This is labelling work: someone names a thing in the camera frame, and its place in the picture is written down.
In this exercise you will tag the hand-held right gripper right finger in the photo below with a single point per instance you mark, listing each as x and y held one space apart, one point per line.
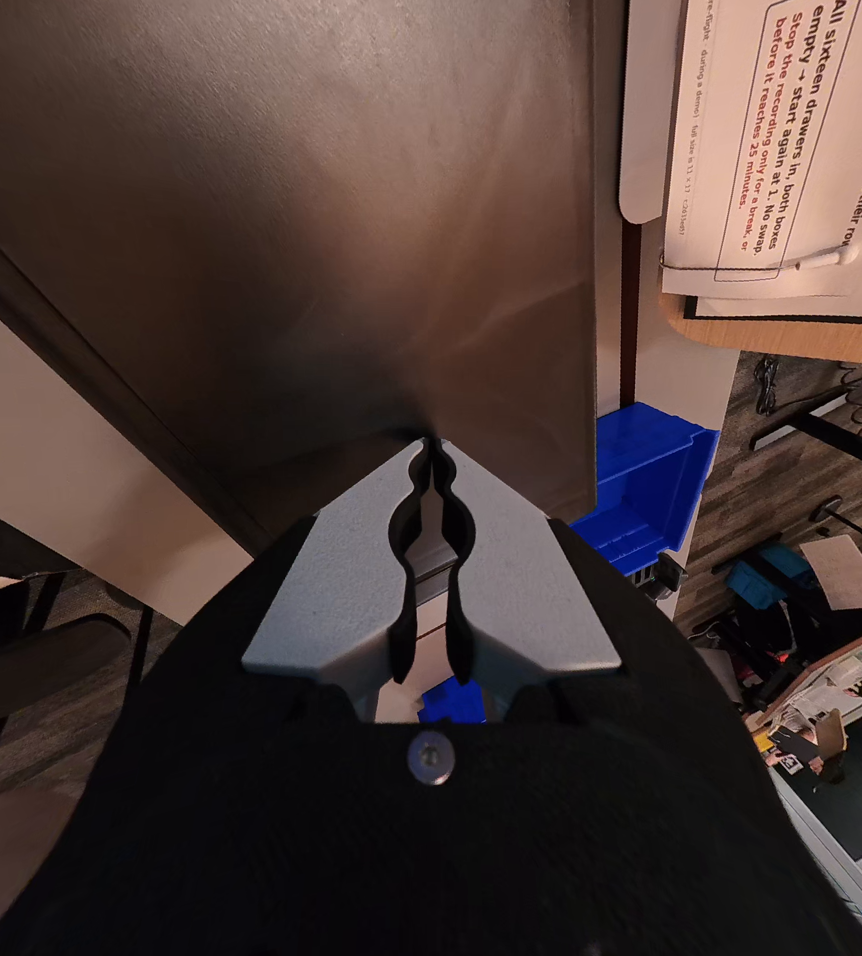
528 597

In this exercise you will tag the pile of papers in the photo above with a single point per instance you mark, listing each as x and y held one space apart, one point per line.
849 668

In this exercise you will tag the white rounded card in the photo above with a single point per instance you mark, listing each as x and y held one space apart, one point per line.
647 112

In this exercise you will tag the pale desk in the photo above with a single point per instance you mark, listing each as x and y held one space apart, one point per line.
65 463

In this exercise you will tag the blue bag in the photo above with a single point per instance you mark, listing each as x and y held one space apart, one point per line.
763 579

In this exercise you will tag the black drawer cabinet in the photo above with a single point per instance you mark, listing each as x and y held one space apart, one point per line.
289 224

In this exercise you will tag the beige flat sheet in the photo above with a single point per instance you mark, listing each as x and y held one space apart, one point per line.
845 571

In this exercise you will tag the small black device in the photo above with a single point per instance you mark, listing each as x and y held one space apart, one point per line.
666 575

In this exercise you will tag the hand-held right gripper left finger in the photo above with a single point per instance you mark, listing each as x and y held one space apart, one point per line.
333 597

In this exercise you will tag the light wooden board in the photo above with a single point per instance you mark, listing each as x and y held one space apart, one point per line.
812 345

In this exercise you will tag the printed instruction sheet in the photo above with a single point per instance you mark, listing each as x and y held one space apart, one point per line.
860 89

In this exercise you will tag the black table leg frame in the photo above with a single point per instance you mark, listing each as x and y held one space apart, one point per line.
834 432

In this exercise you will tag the black-bordered paper sheet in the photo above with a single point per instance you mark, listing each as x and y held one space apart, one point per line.
774 308

